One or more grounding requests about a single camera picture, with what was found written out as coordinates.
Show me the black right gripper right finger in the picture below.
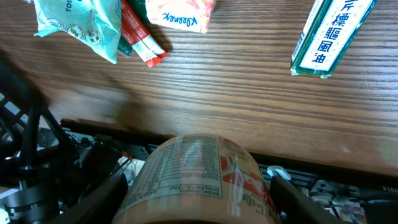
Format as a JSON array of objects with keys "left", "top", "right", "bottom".
[{"left": 269, "top": 176, "right": 341, "bottom": 224}]

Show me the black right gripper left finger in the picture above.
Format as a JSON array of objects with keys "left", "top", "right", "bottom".
[{"left": 47, "top": 174, "right": 128, "bottom": 224}]

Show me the green lid jar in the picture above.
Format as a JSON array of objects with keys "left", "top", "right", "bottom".
[{"left": 113, "top": 134, "right": 280, "bottom": 223}]

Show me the red stick packet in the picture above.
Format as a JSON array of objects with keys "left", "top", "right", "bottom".
[{"left": 120, "top": 0, "right": 169, "bottom": 68}]

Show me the green gum box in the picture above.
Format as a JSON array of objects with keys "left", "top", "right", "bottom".
[{"left": 290, "top": 0, "right": 377, "bottom": 78}]

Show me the teal tissue pack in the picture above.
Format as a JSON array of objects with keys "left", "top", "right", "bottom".
[{"left": 33, "top": 0, "right": 122, "bottom": 64}]

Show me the orange Kleenex tissue pack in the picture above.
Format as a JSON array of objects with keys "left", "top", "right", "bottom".
[{"left": 145, "top": 0, "right": 216, "bottom": 33}]

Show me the green 3M gloves bag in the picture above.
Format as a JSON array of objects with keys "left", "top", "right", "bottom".
[{"left": 118, "top": 0, "right": 148, "bottom": 62}]

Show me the black aluminium mounting rail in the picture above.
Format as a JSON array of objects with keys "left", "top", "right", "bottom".
[{"left": 58, "top": 118, "right": 398, "bottom": 224}]

